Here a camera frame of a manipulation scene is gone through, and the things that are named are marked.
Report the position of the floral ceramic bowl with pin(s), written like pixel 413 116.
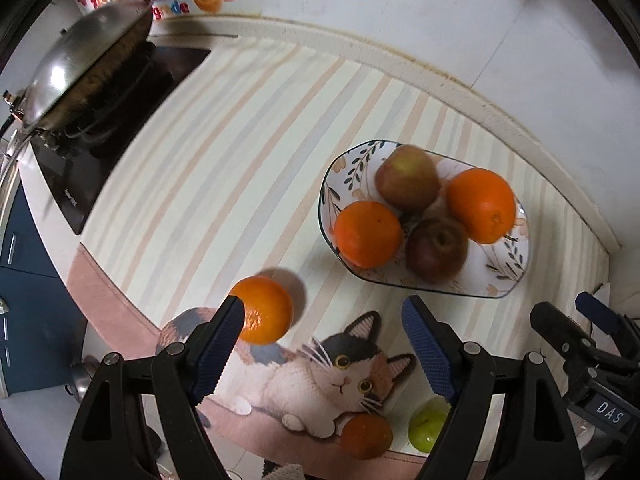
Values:
pixel 345 180

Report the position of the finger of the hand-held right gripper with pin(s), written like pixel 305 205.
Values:
pixel 597 310
pixel 560 327

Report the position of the black burner grate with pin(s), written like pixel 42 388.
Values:
pixel 117 102

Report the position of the orange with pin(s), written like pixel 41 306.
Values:
pixel 480 205
pixel 367 235
pixel 267 310

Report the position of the striped cat print mat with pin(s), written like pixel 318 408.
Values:
pixel 240 150

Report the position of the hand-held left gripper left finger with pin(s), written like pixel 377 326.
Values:
pixel 216 355

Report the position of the green apple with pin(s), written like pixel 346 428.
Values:
pixel 425 427

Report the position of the small dark tangerine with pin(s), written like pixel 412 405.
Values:
pixel 366 437

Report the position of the steel wok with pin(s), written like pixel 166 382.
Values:
pixel 55 70

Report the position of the blue cabinet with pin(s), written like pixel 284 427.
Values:
pixel 30 310

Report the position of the black glass cooktop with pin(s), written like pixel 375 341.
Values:
pixel 67 180

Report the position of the shiny metal object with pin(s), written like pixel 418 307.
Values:
pixel 80 380

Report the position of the red apple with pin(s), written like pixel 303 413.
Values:
pixel 437 250
pixel 407 177

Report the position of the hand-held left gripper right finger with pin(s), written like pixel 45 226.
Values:
pixel 431 355

